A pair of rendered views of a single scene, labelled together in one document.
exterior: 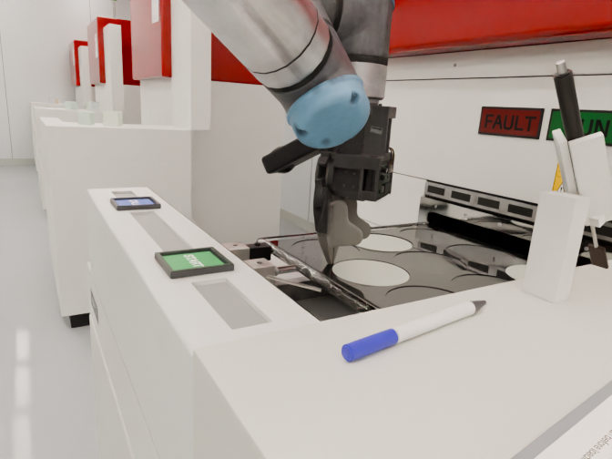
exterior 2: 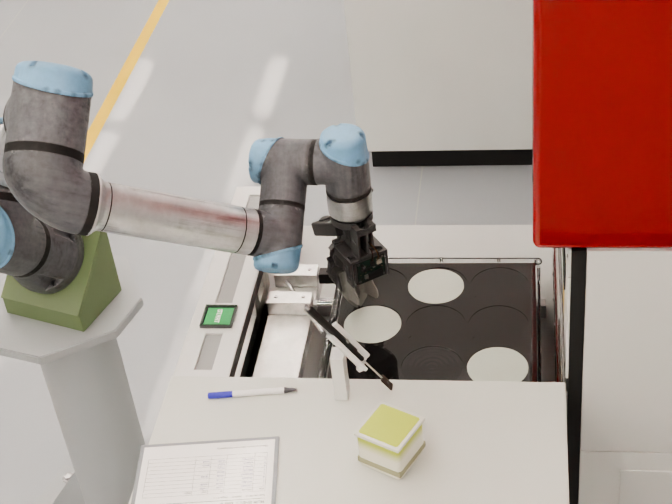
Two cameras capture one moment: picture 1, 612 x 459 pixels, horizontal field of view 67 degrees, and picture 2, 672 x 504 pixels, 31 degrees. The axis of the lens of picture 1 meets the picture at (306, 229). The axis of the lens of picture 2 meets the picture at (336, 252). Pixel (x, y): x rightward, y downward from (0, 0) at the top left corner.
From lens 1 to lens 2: 1.77 m
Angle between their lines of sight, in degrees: 44
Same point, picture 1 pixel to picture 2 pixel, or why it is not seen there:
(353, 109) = (277, 269)
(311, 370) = (194, 397)
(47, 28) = not seen: outside the picture
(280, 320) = (215, 369)
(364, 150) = (352, 250)
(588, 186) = (344, 353)
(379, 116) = (353, 234)
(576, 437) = (229, 444)
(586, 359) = (287, 427)
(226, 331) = (191, 370)
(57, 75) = not seen: outside the picture
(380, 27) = (345, 183)
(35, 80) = not seen: outside the picture
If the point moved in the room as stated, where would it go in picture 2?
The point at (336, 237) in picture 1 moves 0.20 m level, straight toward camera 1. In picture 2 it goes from (349, 294) to (268, 357)
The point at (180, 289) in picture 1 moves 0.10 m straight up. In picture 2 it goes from (197, 337) to (187, 290)
